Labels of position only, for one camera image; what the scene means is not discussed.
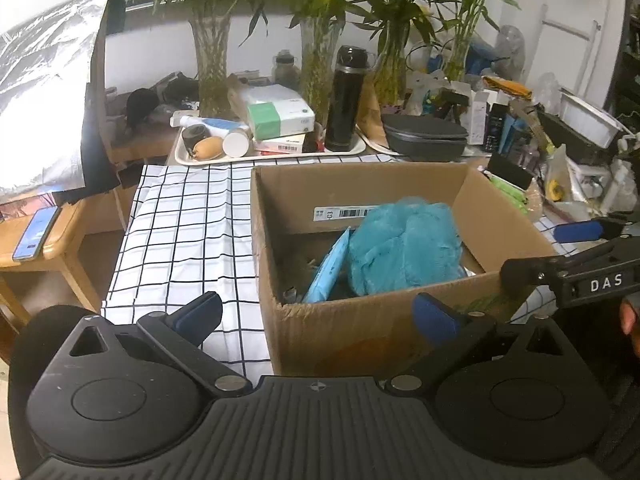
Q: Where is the black white checkered cloth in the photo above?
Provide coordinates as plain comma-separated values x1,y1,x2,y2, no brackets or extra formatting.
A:
103,154,578,380

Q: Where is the white blue spray bottle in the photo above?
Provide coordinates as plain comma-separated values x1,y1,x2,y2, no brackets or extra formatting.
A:
169,113,245,131

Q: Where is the white cylinder container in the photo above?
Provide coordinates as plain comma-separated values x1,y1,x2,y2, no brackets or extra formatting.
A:
222,128,250,158

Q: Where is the wooden stool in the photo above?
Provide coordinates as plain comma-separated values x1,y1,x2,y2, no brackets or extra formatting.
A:
1,188,132,312

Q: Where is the white serving tray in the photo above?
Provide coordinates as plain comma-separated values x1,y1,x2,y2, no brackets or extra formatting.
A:
172,130,367,167

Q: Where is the black thermos bottle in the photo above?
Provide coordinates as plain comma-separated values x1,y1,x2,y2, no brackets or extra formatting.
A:
324,46,369,152

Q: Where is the beige egg shaped sponge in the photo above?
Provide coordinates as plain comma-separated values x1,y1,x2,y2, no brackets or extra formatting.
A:
192,136,224,160

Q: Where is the black phone box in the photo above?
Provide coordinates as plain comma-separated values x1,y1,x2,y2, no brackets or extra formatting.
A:
483,103,509,153

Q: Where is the white red flat box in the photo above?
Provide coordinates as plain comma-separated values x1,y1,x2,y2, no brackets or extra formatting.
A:
254,133,306,154

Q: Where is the blue wipes packet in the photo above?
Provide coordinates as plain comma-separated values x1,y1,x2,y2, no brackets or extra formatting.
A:
303,228,350,304

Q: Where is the white product box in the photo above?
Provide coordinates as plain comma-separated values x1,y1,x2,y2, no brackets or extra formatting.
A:
464,91,489,145

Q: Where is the glass vase bamboo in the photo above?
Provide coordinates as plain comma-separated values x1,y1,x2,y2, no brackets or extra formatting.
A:
288,0,347,125
346,0,436,106

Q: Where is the silver foil bag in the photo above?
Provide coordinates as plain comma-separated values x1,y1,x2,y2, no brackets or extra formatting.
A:
1,0,108,203

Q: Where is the smartphone on stool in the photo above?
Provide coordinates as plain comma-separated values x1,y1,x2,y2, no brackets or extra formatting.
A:
12,206,61,262

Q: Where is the grey zip case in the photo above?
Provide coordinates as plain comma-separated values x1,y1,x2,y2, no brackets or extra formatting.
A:
381,114,468,162

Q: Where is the brown cardboard box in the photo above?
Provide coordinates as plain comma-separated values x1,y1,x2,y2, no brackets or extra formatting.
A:
250,162,553,378

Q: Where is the black sponge block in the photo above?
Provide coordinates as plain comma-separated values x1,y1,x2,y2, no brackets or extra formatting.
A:
487,153,533,191

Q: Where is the green white tissue box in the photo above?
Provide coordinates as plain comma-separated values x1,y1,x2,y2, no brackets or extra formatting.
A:
241,84,316,141

